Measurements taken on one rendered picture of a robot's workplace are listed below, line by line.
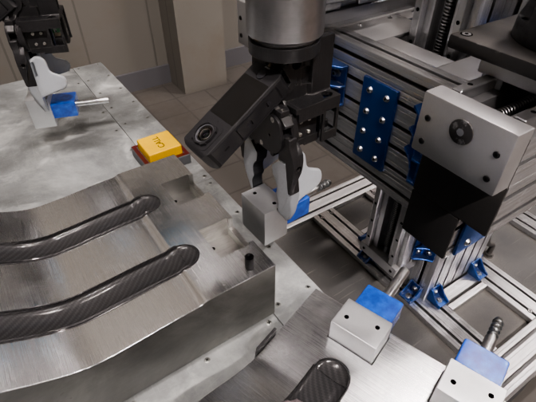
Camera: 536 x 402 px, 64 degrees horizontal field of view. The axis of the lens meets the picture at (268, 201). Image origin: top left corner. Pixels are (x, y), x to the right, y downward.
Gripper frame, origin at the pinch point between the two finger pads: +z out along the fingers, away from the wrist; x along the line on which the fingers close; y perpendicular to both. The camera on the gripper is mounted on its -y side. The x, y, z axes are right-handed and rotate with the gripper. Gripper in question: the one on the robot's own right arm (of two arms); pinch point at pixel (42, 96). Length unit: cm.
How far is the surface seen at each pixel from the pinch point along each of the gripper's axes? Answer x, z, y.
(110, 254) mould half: -40.1, 1.4, 11.5
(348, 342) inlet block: -56, 3, 34
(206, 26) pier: 183, 52, 53
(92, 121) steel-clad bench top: 7.5, 9.9, 5.5
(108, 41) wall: 189, 57, -5
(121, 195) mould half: -29.9, 1.2, 12.9
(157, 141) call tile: -9.7, 6.3, 18.1
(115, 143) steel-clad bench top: -2.4, 9.9, 10.0
